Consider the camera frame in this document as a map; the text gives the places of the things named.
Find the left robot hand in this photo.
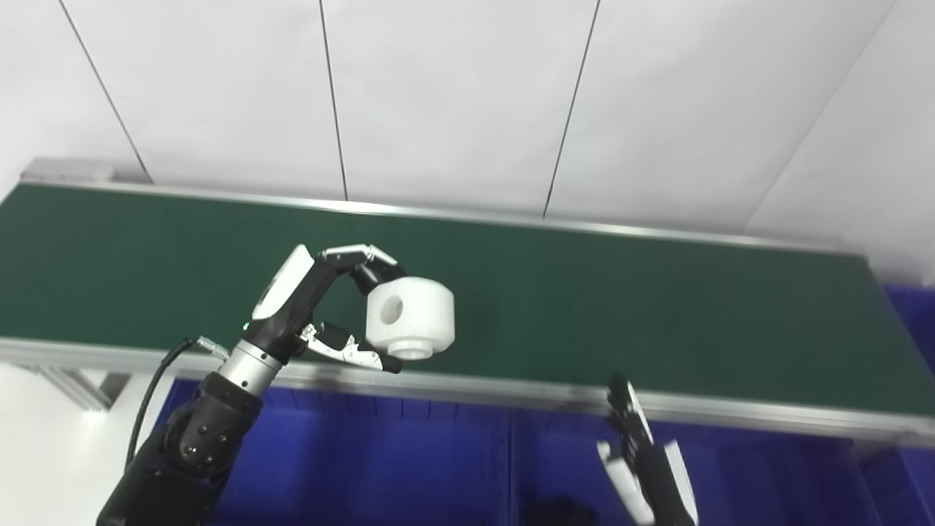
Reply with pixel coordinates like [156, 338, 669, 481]
[243, 243, 408, 375]

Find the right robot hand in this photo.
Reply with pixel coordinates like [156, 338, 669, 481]
[596, 376, 699, 526]

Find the white cylindrical plastic part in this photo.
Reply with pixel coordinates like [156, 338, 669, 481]
[365, 276, 456, 361]

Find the black part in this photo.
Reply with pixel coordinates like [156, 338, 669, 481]
[524, 497, 596, 526]

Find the blue plastic bin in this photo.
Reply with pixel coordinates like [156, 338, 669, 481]
[155, 378, 514, 526]
[853, 283, 935, 526]
[510, 406, 877, 526]

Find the green conveyor belt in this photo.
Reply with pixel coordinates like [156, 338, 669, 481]
[0, 183, 935, 419]

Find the aluminium conveyor support leg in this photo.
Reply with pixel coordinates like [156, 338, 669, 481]
[28, 364, 134, 414]

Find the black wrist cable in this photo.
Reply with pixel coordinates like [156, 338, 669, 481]
[124, 335, 232, 470]

